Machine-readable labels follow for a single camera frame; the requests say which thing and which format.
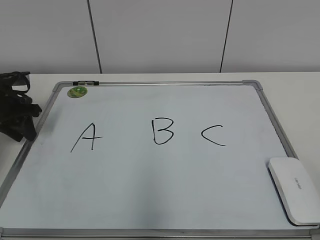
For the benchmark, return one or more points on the white whiteboard with aluminium frame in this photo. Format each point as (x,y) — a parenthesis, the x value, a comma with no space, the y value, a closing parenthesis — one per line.
(147,160)

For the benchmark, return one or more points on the round green sticker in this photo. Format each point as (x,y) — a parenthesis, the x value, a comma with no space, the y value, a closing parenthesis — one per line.
(77,92)

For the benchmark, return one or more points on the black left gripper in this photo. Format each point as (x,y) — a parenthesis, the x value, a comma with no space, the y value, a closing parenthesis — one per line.
(17,109)

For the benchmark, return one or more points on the white whiteboard eraser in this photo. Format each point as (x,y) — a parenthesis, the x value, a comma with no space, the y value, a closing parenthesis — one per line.
(297,191)

